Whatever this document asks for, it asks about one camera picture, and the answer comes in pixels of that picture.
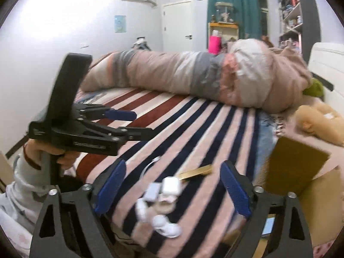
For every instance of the green plush toy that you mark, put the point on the green plush toy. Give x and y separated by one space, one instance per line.
315 88

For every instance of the person's left hand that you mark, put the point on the person's left hand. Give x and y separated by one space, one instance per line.
33 156

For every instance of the round beige compact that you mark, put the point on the round beige compact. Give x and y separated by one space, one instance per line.
166 203

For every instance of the pink bottle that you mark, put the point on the pink bottle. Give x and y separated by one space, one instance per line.
215 44

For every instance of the white round cap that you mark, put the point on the white round cap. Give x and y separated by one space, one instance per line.
141 209
159 221

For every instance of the blue wall poster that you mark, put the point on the blue wall poster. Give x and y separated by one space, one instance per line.
120 23

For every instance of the white earbud case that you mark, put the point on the white earbud case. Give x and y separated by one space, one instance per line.
171 185

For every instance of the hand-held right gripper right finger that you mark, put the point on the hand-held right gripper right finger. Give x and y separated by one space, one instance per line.
237 190

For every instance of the glass display case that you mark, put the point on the glass display case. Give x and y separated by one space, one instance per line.
224 12

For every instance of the small white box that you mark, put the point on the small white box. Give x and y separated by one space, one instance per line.
152 192

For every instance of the gold flat bar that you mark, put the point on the gold flat bar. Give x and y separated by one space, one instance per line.
196 172

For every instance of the tan plush toy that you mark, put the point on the tan plush toy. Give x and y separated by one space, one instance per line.
317 123

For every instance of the rolled pink grey duvet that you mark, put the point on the rolled pink grey duvet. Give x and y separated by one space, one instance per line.
174 70

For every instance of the white door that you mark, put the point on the white door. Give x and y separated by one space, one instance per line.
177 27

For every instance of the gold cardboard sheet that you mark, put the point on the gold cardboard sheet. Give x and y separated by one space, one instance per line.
295 161

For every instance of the person's left forearm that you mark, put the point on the person's left forearm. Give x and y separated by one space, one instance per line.
21 190

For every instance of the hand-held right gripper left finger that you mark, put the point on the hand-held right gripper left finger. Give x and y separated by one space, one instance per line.
110 186

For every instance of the small blue-screen device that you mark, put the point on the small blue-screen device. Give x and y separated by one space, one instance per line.
268 226

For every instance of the yellow cabinet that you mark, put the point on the yellow cabinet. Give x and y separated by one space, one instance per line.
228 31

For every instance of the striped blanket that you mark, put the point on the striped blanket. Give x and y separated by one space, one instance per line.
188 129

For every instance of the white round lid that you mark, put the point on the white round lid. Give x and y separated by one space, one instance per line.
172 231

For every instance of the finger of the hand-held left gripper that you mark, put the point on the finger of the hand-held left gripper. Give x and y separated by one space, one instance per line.
139 134
121 115

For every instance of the teal curtain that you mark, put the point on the teal curtain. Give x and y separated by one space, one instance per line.
239 8

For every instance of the dark shelf unit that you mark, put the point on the dark shelf unit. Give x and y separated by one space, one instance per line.
306 10

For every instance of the cardboard box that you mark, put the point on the cardboard box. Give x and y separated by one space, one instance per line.
325 193

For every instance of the white headboard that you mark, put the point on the white headboard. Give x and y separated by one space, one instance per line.
329 64

